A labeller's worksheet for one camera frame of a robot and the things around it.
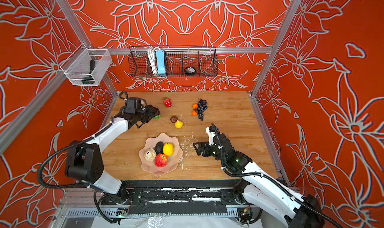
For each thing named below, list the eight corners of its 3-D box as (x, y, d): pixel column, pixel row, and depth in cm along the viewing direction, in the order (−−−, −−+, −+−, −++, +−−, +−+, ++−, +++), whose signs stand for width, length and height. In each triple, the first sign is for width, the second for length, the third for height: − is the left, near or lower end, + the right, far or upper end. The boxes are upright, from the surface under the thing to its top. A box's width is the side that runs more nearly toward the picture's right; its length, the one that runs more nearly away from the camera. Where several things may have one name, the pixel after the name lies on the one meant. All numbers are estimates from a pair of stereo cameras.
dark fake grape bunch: (198, 120, 104) (198, 117, 101) (197, 102, 116) (197, 99, 112) (208, 120, 104) (208, 117, 101) (206, 102, 116) (206, 98, 112)
